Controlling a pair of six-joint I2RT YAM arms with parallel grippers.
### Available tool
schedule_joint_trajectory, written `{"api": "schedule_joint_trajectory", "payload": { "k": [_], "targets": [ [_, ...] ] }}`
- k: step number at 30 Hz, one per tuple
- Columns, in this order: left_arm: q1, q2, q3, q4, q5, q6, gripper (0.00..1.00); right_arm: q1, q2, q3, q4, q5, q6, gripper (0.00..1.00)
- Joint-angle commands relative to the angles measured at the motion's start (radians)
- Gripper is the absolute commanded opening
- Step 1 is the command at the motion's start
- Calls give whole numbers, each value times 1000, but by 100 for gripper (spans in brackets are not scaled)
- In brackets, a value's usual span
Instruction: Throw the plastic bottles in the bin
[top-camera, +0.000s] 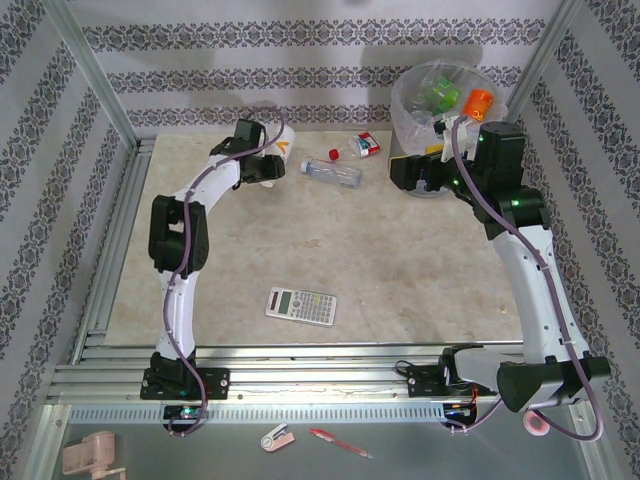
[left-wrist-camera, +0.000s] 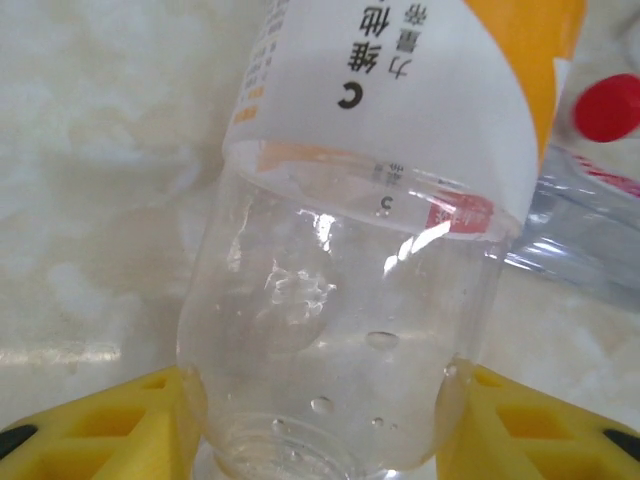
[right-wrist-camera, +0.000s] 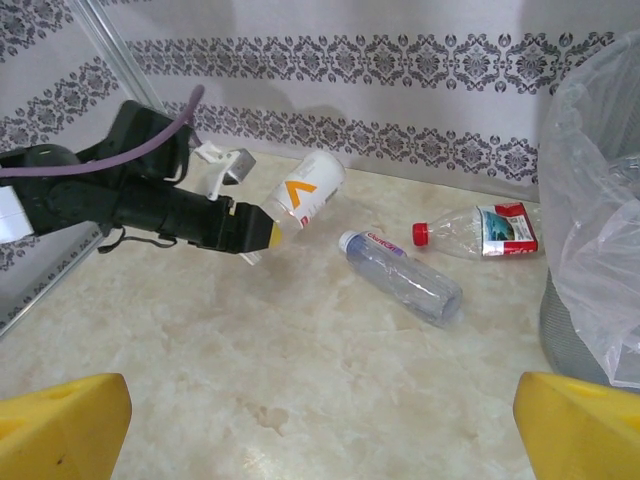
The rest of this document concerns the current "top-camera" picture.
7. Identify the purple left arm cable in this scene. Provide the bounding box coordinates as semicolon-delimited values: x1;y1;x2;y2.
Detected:
163;107;289;437

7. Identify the pink tape roll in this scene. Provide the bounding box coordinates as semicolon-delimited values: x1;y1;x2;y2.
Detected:
522;410;552;437

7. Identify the aluminium side rail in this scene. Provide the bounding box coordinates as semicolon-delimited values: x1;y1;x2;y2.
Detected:
69;139;156;364

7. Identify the pink white clip tool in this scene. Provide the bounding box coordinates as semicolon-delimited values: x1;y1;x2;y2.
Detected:
260;422;296;453

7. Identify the translucent plastic bin bag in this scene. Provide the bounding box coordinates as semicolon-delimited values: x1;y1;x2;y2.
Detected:
390;59;507;154

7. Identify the grey slotted cable duct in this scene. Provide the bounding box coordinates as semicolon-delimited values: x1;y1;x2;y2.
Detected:
67;403;447;425

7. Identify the clear water bottle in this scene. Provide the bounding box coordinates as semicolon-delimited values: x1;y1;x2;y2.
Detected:
299;158;363;190

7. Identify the orange label bottle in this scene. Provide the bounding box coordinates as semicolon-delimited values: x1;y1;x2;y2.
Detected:
460;88;495;124

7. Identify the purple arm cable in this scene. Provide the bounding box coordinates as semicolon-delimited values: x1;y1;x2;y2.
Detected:
447;113;604;444
163;107;289;437

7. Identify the grey metal mesh bin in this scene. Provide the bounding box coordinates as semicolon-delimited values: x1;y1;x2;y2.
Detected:
388;59;509;200

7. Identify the red pen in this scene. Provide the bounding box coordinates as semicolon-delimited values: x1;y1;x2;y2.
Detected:
308;426;376;461

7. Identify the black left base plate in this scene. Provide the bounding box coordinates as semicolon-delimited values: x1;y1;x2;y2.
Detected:
141;366;231;401

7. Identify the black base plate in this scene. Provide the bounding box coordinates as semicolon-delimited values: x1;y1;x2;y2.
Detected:
406;363;497;400
141;366;231;401

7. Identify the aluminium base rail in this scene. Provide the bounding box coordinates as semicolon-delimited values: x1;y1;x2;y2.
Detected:
49;342;587;401

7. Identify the aluminium frame post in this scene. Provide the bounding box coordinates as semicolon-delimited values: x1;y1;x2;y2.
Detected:
499;0;585;109
42;0;144;154

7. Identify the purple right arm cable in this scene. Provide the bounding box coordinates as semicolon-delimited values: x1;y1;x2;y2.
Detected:
447;113;604;444

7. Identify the red white label bottle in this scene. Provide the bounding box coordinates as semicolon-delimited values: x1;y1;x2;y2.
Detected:
327;131;380;162

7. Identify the silver scientific calculator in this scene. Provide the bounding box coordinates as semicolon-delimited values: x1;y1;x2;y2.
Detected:
264;284;338;329

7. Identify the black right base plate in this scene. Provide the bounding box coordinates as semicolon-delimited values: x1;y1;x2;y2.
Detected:
406;363;497;400

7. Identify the white bottle orange V print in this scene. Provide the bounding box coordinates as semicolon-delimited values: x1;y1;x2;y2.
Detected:
257;123;297;190

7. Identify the pink plastic holder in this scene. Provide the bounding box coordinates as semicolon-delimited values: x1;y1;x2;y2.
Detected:
62;430;127;479

